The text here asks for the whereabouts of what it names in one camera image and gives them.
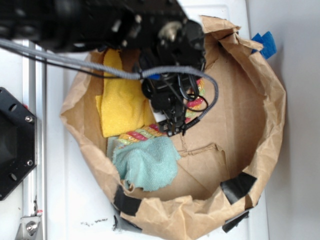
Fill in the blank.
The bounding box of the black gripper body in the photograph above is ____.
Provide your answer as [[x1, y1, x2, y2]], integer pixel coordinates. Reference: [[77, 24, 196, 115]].
[[138, 19, 207, 113]]

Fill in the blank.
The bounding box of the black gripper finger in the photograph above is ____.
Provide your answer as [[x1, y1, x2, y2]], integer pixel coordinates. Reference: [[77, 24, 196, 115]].
[[158, 110, 175, 137], [172, 101, 186, 135]]

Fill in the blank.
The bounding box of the multicolored twisted rope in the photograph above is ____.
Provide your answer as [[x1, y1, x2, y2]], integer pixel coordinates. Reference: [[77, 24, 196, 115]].
[[118, 77, 207, 146]]

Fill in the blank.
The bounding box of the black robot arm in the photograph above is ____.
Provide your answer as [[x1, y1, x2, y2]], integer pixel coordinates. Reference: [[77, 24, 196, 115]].
[[0, 0, 206, 136]]

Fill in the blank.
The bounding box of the teal microfiber cloth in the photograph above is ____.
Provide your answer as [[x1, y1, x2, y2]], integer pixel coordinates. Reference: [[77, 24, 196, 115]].
[[106, 136, 181, 192]]

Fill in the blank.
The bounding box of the yellow microfiber cloth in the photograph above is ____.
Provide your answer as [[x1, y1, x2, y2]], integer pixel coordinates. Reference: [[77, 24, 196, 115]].
[[95, 48, 156, 138]]

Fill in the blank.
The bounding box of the brown paper bag bin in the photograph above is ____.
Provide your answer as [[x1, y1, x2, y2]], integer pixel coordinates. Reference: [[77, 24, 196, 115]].
[[60, 16, 286, 240]]

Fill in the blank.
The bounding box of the black tape inner right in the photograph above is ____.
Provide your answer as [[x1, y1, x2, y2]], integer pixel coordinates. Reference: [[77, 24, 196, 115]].
[[220, 172, 257, 205]]

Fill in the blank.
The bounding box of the black tape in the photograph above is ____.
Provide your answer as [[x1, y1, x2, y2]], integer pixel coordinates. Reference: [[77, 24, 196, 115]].
[[113, 185, 142, 216], [220, 172, 257, 205], [222, 211, 249, 233]]

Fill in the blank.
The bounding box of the black tape bottom left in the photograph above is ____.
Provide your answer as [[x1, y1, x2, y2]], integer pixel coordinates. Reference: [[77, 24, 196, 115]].
[[113, 185, 142, 216]]

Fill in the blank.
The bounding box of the blue tape right piece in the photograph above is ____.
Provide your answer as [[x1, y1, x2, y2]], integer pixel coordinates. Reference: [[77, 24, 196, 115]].
[[251, 31, 277, 60]]

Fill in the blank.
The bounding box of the black tape bottom right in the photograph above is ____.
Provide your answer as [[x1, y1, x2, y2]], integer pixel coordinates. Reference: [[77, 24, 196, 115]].
[[222, 211, 249, 233]]

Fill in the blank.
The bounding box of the white plastic tray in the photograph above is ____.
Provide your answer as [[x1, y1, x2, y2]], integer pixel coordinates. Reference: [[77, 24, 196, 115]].
[[45, 4, 270, 240]]

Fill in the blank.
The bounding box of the aluminum extrusion rail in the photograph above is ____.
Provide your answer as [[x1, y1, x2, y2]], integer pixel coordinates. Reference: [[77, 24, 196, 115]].
[[22, 57, 47, 240]]

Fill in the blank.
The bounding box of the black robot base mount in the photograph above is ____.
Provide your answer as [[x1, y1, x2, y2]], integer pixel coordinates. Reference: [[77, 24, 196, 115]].
[[0, 87, 37, 201]]

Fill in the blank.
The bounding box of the metal corner bracket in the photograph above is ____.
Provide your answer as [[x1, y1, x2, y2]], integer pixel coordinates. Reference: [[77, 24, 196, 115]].
[[15, 216, 43, 240]]

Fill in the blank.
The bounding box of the grey sleeved cable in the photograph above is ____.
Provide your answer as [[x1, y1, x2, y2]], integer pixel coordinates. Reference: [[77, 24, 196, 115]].
[[0, 38, 220, 130]]

